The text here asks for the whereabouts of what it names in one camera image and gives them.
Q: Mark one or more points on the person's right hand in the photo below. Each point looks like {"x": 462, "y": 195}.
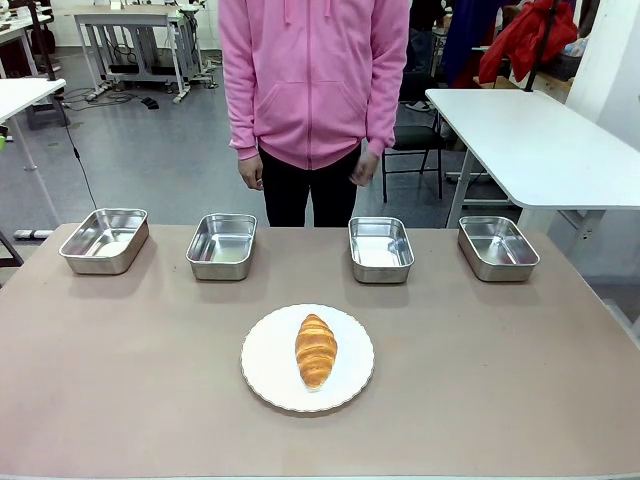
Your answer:
{"x": 251, "y": 172}

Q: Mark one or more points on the person's left hand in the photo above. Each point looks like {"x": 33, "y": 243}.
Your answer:
{"x": 365, "y": 167}

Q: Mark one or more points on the person's right forearm pink sleeve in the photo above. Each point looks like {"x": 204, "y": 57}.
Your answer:
{"x": 242, "y": 120}

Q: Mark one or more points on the person's left forearm pink sleeve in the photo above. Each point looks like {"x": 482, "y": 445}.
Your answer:
{"x": 385, "y": 115}

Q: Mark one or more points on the steel rectangular container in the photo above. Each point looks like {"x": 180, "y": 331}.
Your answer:
{"x": 380, "y": 247}
{"x": 497, "y": 247}
{"x": 222, "y": 245}
{"x": 102, "y": 242}

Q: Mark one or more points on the golden croissant bread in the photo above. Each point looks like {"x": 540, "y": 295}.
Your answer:
{"x": 315, "y": 350}

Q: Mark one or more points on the black trousers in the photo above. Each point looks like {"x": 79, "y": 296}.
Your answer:
{"x": 292, "y": 195}

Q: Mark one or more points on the black office chair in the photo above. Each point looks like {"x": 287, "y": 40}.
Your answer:
{"x": 415, "y": 137}

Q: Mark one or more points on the pink zip hoodie torso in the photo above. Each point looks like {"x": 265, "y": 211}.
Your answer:
{"x": 312, "y": 75}

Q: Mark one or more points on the black foot pedal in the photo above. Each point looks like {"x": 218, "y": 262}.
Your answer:
{"x": 150, "y": 103}

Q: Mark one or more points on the large white side table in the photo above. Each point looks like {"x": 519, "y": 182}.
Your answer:
{"x": 525, "y": 145}

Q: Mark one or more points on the blue garment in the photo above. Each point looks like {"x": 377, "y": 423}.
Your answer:
{"x": 467, "y": 40}

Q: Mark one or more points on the grey metal workbench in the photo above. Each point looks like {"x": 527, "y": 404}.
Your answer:
{"x": 140, "y": 40}

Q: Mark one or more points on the white floor power strip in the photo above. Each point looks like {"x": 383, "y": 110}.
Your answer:
{"x": 97, "y": 92}

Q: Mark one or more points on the white scalloped plate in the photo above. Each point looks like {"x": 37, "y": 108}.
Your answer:
{"x": 272, "y": 360}

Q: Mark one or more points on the red jacket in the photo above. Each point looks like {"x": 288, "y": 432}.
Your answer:
{"x": 530, "y": 35}

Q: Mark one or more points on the dark mesh basket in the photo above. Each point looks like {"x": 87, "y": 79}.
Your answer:
{"x": 565, "y": 62}

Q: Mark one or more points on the grey floor power strip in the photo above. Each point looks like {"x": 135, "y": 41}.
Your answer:
{"x": 32, "y": 233}

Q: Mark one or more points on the small white side table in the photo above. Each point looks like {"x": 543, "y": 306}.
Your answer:
{"x": 20, "y": 97}

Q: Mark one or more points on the black stand pole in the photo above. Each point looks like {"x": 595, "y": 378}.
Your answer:
{"x": 42, "y": 45}

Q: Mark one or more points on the black camera pole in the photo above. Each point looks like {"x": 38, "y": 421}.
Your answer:
{"x": 542, "y": 45}

